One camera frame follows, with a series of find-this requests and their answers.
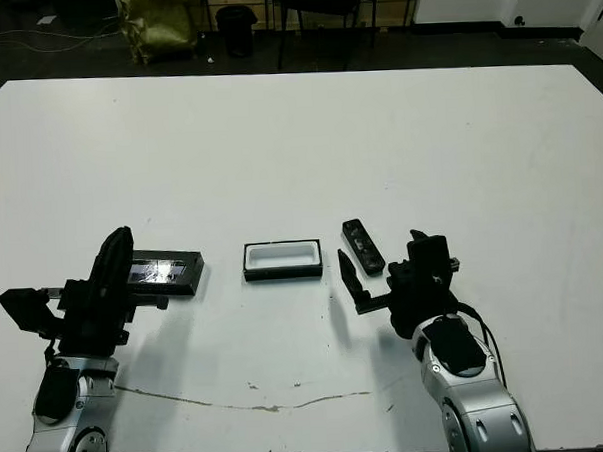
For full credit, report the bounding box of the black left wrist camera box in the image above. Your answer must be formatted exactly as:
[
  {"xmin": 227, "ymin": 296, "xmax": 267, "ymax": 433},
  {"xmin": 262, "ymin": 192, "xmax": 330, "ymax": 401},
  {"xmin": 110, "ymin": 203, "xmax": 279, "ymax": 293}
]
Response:
[{"xmin": 0, "ymin": 285, "xmax": 63, "ymax": 336}]

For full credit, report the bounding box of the black box lid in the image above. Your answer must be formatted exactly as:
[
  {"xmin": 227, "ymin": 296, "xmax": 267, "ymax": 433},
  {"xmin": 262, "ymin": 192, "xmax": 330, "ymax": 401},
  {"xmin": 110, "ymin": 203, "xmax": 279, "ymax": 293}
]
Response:
[{"xmin": 129, "ymin": 246, "xmax": 205, "ymax": 299}]

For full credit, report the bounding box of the black box with white insert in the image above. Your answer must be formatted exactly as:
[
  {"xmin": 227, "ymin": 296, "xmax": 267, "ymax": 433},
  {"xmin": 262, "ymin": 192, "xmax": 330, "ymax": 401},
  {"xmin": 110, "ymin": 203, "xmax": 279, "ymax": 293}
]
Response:
[{"xmin": 241, "ymin": 238, "xmax": 324, "ymax": 284}]

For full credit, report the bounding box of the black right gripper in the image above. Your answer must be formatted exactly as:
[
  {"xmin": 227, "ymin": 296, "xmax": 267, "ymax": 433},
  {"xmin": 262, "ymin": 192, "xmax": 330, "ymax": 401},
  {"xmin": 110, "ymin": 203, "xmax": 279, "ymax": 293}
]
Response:
[{"xmin": 335, "ymin": 226, "xmax": 465, "ymax": 344}]

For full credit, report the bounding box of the black trash bin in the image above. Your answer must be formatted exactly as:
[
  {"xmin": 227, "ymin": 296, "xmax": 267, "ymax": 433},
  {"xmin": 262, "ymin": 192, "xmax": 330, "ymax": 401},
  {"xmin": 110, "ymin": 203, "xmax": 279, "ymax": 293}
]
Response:
[{"xmin": 215, "ymin": 5, "xmax": 259, "ymax": 59}]

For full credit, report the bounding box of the thin white floor cable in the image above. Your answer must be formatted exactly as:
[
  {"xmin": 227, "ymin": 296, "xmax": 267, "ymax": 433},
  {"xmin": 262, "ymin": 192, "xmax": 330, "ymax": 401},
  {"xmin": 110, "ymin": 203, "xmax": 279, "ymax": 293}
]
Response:
[{"xmin": 0, "ymin": 24, "xmax": 124, "ymax": 56}]

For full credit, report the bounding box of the black folding chair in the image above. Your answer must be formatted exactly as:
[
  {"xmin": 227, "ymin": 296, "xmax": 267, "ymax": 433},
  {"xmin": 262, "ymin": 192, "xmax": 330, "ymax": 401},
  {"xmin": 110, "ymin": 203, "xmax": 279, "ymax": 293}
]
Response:
[{"xmin": 275, "ymin": 0, "xmax": 382, "ymax": 74}]

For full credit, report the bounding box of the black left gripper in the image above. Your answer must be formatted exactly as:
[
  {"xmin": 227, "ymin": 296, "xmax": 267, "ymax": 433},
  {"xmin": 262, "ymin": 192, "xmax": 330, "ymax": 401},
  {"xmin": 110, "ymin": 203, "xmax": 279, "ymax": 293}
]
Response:
[{"xmin": 37, "ymin": 224, "xmax": 172, "ymax": 358}]

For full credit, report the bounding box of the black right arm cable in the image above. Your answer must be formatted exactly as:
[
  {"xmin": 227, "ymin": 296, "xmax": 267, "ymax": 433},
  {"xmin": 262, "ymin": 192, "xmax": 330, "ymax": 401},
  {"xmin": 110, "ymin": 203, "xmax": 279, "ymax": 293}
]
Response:
[{"xmin": 454, "ymin": 299, "xmax": 508, "ymax": 386}]

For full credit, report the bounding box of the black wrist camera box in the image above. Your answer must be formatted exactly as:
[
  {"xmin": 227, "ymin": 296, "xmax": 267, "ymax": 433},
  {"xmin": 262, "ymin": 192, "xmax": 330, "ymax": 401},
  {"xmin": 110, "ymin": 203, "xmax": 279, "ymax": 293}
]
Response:
[
  {"xmin": 0, "ymin": 285, "xmax": 63, "ymax": 336},
  {"xmin": 405, "ymin": 233, "xmax": 454, "ymax": 285}
]

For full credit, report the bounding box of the crinkled plastic bag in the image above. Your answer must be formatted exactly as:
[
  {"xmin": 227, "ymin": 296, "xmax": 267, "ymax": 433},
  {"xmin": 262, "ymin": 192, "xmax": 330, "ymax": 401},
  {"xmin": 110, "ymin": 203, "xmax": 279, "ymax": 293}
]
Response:
[{"xmin": 116, "ymin": 0, "xmax": 199, "ymax": 68}]

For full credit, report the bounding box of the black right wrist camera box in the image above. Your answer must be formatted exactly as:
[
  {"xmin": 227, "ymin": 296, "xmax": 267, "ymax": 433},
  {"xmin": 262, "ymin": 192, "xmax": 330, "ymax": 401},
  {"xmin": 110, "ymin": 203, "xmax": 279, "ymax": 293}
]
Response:
[{"xmin": 405, "ymin": 233, "xmax": 454, "ymax": 285}]

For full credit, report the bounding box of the slim black camera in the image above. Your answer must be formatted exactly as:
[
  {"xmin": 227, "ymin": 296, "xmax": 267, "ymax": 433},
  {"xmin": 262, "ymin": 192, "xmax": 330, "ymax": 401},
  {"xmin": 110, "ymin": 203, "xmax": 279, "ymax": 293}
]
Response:
[{"xmin": 340, "ymin": 215, "xmax": 388, "ymax": 278}]

